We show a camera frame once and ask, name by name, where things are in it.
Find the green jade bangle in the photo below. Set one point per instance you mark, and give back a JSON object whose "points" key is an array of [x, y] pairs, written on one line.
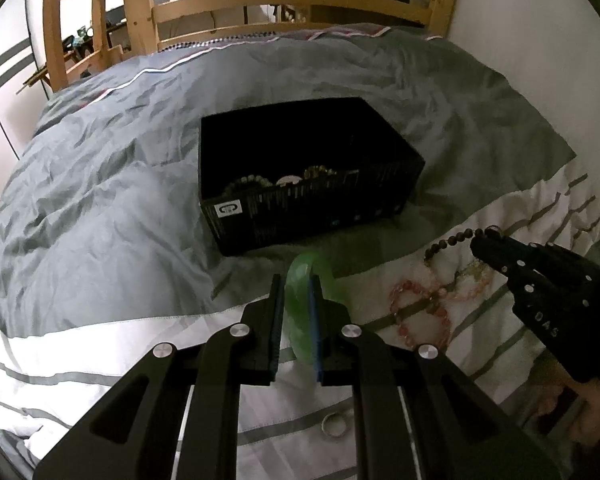
{"points": [[297, 310]]}

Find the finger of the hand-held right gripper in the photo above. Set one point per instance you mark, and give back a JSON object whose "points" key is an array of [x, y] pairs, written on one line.
{"points": [[525, 280], [555, 257]]}

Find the checkered bed sheet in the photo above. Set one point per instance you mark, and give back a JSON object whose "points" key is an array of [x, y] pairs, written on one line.
{"points": [[215, 39]]}

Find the wooden ladder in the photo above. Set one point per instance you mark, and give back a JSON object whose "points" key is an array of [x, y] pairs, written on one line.
{"points": [[55, 20]]}

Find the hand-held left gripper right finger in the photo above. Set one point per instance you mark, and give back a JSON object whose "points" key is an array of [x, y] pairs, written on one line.
{"points": [[314, 340]]}

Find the white wardrobe with grey stripes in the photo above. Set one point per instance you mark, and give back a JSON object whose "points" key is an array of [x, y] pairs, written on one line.
{"points": [[5, 85]]}

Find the white round jewelry piece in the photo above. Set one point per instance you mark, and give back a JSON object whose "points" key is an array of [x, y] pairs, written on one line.
{"points": [[288, 180]]}

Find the wooden folding table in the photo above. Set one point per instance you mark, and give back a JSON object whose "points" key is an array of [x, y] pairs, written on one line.
{"points": [[80, 52]]}

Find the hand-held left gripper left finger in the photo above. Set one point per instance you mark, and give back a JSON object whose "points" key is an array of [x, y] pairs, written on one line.
{"points": [[279, 330]]}

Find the grey white striped duvet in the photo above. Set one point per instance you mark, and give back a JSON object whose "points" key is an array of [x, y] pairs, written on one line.
{"points": [[105, 210]]}

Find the black jewelry box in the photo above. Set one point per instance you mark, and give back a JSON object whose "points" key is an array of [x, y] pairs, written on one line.
{"points": [[290, 220]]}

